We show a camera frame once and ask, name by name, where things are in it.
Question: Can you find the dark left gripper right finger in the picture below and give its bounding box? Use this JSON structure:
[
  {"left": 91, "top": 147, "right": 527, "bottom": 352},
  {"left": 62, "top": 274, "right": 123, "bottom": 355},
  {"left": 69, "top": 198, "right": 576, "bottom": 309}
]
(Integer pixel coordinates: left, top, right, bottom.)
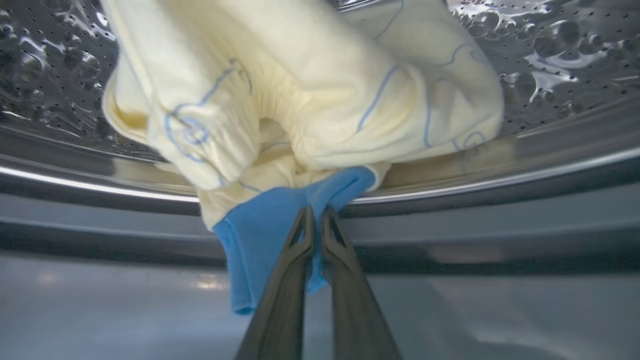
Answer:
[{"left": 320, "top": 206, "right": 403, "bottom": 360}]

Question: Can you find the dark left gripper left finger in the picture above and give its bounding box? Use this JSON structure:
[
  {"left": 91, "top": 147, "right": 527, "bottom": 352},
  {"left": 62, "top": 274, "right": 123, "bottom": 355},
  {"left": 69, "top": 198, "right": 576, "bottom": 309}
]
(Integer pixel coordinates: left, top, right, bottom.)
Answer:
[{"left": 235, "top": 206, "right": 316, "bottom": 360}]

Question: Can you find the cream garment with blue trim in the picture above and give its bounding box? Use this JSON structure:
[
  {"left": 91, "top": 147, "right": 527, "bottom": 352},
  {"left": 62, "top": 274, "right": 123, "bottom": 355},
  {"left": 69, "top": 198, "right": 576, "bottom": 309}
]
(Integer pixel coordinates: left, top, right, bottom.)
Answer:
[{"left": 101, "top": 0, "right": 505, "bottom": 316}]

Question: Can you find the white front-load washing machine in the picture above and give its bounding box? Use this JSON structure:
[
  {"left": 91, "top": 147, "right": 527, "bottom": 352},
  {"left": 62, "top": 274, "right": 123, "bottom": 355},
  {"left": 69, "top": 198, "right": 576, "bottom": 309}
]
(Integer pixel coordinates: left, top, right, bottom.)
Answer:
[{"left": 0, "top": 0, "right": 640, "bottom": 360}]

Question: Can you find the stainless steel washing machine drum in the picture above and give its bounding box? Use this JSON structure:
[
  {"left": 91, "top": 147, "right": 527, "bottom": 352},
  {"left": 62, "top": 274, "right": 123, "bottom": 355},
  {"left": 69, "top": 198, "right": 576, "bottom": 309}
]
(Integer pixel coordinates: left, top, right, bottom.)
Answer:
[{"left": 0, "top": 0, "right": 640, "bottom": 206}]

